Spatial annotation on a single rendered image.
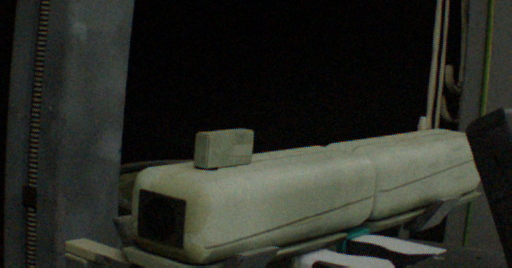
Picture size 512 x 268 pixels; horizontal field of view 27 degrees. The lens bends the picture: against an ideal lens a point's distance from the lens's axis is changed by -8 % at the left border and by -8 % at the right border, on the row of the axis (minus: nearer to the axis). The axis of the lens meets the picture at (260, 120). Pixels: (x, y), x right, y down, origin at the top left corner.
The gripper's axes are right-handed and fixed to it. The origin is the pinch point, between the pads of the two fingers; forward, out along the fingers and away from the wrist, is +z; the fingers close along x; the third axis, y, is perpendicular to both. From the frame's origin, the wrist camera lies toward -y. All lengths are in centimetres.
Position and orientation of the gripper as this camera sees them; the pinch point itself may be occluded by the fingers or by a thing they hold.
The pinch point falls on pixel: (292, 243)
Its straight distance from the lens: 60.1
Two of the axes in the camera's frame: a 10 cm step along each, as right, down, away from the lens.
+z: -8.1, -1.5, 5.6
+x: 5.7, -0.5, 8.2
